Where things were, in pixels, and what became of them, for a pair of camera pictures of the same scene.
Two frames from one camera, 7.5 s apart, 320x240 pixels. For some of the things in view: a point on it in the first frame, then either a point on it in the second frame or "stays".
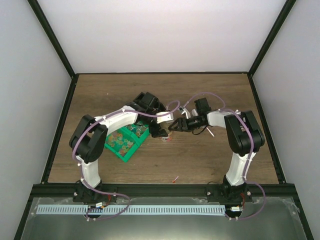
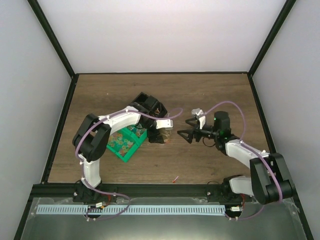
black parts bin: [147, 103] stays
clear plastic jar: [166, 139] stays
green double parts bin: [122, 143] stays
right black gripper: [181, 121] -> [191, 136]
